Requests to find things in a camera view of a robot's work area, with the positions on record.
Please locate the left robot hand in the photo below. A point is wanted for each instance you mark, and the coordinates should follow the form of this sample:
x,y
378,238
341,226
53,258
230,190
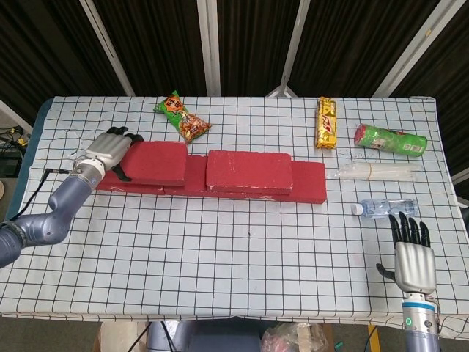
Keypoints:
x,y
108,148

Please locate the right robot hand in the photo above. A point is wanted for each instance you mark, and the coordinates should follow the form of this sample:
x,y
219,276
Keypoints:
x,y
416,267

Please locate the red brick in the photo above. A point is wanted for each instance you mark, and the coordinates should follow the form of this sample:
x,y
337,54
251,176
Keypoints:
x,y
311,183
155,161
132,188
249,170
196,176

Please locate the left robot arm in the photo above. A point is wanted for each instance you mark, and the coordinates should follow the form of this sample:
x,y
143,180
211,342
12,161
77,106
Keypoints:
x,y
66,194

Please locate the clear plastic water bottle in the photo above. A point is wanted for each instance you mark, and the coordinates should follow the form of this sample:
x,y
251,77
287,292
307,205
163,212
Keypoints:
x,y
384,207

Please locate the green snack bag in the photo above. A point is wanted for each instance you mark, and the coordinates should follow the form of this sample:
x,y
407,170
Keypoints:
x,y
185,121

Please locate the clear plastic straw bundle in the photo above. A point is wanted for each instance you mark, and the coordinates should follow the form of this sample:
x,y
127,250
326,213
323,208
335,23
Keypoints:
x,y
370,171

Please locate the green chip can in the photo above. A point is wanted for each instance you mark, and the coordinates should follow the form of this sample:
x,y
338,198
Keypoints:
x,y
392,140

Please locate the crumpled clear plastic bag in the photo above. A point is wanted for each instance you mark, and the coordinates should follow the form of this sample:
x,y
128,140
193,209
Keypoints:
x,y
293,339

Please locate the white checkered tablecloth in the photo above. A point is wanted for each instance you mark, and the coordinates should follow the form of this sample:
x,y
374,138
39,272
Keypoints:
x,y
220,264

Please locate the yellow biscuit pack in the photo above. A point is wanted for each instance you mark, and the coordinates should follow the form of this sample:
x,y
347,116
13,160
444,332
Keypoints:
x,y
326,122

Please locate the grey robot torso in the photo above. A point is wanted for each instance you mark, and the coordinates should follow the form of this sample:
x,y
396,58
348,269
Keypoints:
x,y
212,339

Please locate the white metal frame post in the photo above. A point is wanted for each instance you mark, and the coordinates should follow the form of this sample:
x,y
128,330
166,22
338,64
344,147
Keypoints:
x,y
410,51
209,47
295,44
110,51

